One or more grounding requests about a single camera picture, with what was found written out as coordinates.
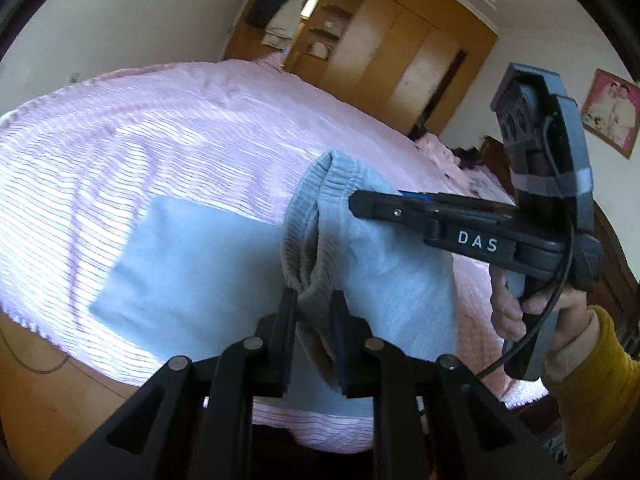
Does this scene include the grey pants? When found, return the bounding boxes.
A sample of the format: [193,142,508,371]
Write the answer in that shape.
[90,151,458,417]

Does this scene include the yellow sleeve right forearm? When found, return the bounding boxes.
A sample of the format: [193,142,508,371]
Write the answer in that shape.
[542,306,639,479]

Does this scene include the person's right hand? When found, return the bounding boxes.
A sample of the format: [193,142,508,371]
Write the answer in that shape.
[489,266,600,384]

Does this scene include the wooden wardrobe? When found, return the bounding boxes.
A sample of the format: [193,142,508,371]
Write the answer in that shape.
[222,0,499,137]

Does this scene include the hanging clothes in wardrobe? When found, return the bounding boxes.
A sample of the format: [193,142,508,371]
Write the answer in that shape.
[244,0,307,50]

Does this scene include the pink checkered bed sheet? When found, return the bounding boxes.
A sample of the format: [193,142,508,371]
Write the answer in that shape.
[0,54,549,455]

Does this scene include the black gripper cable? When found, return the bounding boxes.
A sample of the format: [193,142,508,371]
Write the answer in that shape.
[474,114,576,380]

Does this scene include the framed wall photo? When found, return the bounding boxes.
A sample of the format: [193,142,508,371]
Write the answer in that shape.
[582,68,639,159]

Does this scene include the black floor cable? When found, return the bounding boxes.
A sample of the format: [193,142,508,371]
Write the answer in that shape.
[0,328,71,376]

